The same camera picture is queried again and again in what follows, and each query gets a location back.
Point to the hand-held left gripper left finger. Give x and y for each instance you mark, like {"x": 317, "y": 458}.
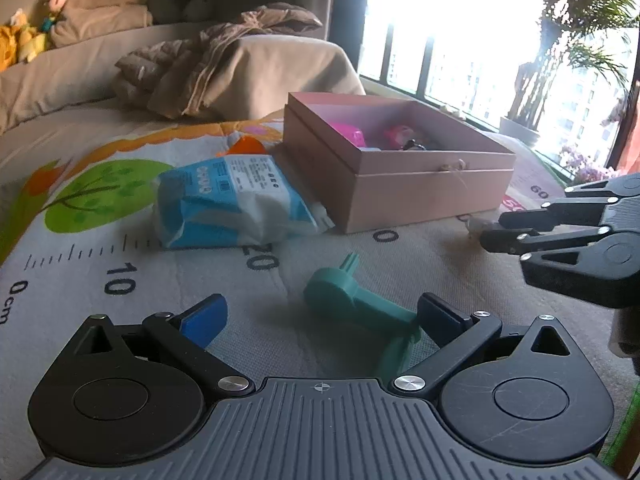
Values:
{"x": 204, "y": 319}

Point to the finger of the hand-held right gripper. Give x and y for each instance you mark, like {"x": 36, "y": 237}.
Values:
{"x": 540, "y": 242}
{"x": 550, "y": 215}

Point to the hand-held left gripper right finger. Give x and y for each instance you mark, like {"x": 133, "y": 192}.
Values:
{"x": 440, "y": 316}

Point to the small white scrap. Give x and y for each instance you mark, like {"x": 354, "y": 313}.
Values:
{"x": 474, "y": 223}

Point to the teal handheld fan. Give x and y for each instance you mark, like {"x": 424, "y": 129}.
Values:
{"x": 330, "y": 290}

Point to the pink cardboard box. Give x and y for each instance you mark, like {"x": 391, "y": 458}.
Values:
{"x": 425, "y": 195}

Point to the pink toys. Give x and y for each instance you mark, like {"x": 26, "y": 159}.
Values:
{"x": 400, "y": 136}

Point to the pink plastic strainer scoop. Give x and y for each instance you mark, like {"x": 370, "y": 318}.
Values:
{"x": 350, "y": 132}

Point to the small flowering pot plant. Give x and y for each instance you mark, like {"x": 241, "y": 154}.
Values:
{"x": 582, "y": 162}

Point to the printed play mat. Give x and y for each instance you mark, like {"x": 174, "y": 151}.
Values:
{"x": 150, "y": 260}

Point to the potted palm in white pot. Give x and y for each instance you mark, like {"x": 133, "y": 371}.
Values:
{"x": 520, "y": 127}

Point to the blue wet wipes pack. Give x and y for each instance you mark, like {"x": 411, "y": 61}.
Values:
{"x": 235, "y": 200}

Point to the orange yellow toy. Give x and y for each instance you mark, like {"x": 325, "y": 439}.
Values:
{"x": 245, "y": 146}

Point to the crumpled beige blanket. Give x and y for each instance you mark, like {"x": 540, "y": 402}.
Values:
{"x": 175, "y": 70}

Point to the beige sofa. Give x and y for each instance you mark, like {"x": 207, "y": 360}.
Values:
{"x": 60, "y": 75}

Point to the grey plush toy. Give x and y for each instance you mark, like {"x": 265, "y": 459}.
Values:
{"x": 182, "y": 2}

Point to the small yellow plush toy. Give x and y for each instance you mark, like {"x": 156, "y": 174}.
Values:
{"x": 29, "y": 42}

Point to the beige pillow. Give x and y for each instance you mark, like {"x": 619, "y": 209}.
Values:
{"x": 105, "y": 5}

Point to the large yellow plush toy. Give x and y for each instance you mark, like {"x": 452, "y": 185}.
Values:
{"x": 7, "y": 45}

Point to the pink-headed doll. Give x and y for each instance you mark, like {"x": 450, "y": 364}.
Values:
{"x": 54, "y": 0}

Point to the black window frame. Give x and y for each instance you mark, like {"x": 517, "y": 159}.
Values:
{"x": 395, "y": 60}

